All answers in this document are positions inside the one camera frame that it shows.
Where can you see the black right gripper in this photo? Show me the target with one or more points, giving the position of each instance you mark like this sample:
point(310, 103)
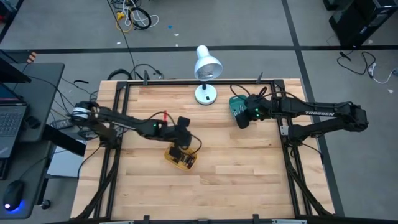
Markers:
point(262, 107)

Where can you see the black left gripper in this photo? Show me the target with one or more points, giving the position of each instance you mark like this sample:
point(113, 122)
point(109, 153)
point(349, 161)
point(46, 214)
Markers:
point(178, 135)

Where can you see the black copper Duracell battery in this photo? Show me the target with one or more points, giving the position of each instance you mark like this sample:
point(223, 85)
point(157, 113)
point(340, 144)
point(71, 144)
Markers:
point(190, 161)
point(186, 161)
point(182, 160)

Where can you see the yellow plastic bin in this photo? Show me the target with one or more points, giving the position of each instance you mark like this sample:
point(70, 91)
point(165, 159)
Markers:
point(174, 162)

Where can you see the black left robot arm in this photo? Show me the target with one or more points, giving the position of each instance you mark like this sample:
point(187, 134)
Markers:
point(124, 119)

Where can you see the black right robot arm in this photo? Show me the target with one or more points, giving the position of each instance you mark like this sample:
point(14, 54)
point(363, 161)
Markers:
point(298, 105)

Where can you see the teal plastic bin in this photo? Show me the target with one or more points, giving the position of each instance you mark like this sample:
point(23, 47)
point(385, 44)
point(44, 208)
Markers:
point(234, 104)

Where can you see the white desk lamp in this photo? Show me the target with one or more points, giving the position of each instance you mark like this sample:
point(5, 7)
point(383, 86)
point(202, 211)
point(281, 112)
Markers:
point(206, 63)

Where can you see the white box under desk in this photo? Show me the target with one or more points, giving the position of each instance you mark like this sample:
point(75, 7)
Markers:
point(65, 161)

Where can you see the black power strip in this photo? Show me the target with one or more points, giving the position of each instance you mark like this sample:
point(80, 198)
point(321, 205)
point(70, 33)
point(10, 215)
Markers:
point(62, 124)

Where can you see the black computer tower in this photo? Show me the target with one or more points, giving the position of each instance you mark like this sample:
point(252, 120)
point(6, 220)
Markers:
point(363, 21)

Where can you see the black caster wheel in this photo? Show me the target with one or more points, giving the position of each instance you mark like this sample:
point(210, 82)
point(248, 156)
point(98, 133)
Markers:
point(45, 204)

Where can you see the black desk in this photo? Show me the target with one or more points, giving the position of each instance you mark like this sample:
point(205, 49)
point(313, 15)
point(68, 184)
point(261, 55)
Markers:
point(43, 93)

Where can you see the small black desk object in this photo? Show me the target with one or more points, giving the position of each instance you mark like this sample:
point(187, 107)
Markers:
point(32, 122)

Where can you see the grey laptop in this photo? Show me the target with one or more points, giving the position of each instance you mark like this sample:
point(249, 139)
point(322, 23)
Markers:
point(12, 121)

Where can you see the black computer mouse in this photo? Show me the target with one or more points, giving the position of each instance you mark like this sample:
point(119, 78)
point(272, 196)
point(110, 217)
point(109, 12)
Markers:
point(13, 195)

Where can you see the orange striped object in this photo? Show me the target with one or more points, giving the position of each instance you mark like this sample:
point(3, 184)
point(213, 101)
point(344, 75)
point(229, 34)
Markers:
point(31, 57)

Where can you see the black monitor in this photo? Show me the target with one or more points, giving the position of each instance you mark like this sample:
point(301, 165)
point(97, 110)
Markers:
point(12, 73)

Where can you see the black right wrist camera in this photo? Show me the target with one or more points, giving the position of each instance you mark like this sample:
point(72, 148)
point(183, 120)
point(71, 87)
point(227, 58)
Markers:
point(243, 122)

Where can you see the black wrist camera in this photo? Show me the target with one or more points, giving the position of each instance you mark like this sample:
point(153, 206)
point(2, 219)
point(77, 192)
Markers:
point(243, 122)
point(183, 121)

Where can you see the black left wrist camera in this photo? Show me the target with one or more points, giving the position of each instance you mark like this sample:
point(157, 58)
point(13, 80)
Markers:
point(183, 121)

